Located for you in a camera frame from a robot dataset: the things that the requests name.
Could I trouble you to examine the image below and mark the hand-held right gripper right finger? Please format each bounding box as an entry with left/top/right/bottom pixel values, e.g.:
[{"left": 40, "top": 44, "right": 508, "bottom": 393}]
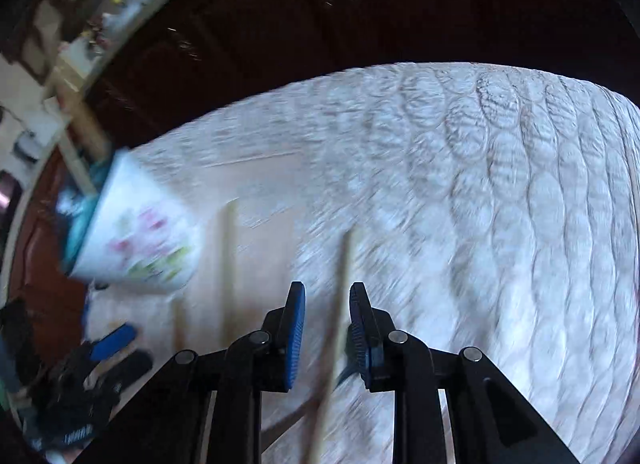
[{"left": 348, "top": 282, "right": 581, "bottom": 464}]

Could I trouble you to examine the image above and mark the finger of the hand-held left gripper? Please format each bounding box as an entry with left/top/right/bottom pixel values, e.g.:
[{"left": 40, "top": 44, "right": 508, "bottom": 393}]
[
  {"left": 95, "top": 349, "right": 153, "bottom": 395},
  {"left": 82, "top": 323, "right": 137, "bottom": 362}
]

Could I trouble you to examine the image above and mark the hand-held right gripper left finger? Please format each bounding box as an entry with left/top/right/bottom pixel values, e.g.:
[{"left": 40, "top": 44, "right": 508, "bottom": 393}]
[{"left": 75, "top": 281, "right": 306, "bottom": 464}]

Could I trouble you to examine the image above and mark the pale wooden chopstick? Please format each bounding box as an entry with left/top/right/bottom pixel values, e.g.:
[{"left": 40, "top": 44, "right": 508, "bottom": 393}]
[{"left": 305, "top": 231, "right": 353, "bottom": 464}]

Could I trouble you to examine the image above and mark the white floral cup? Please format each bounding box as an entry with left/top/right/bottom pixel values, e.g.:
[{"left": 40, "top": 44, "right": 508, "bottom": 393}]
[{"left": 62, "top": 149, "right": 203, "bottom": 295}]

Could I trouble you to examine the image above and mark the pale bamboo chopstick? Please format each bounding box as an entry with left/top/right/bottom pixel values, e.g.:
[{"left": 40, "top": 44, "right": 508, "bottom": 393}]
[
  {"left": 172, "top": 300, "right": 187, "bottom": 354},
  {"left": 220, "top": 198, "right": 240, "bottom": 345}
]

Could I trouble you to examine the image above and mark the teal utensil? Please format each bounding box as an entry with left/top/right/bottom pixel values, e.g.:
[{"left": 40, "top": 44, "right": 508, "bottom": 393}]
[{"left": 62, "top": 159, "right": 111, "bottom": 265}]

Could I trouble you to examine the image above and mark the dark wooden cabinet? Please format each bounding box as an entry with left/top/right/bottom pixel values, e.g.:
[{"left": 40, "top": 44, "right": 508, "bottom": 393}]
[{"left": 0, "top": 0, "right": 640, "bottom": 305}]

